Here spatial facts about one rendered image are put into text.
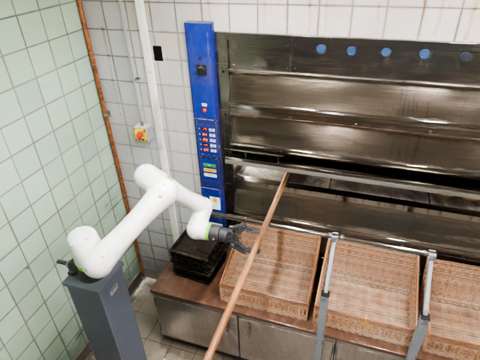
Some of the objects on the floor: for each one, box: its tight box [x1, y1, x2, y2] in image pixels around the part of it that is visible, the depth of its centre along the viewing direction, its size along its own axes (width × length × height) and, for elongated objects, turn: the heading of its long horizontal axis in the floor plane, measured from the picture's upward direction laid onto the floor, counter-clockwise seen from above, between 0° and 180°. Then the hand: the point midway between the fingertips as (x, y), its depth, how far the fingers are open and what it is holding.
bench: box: [150, 246, 480, 360], centre depth 261 cm, size 56×242×58 cm, turn 74°
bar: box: [211, 211, 437, 360], centre depth 233 cm, size 31×127×118 cm, turn 74°
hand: (257, 241), depth 204 cm, fingers open, 13 cm apart
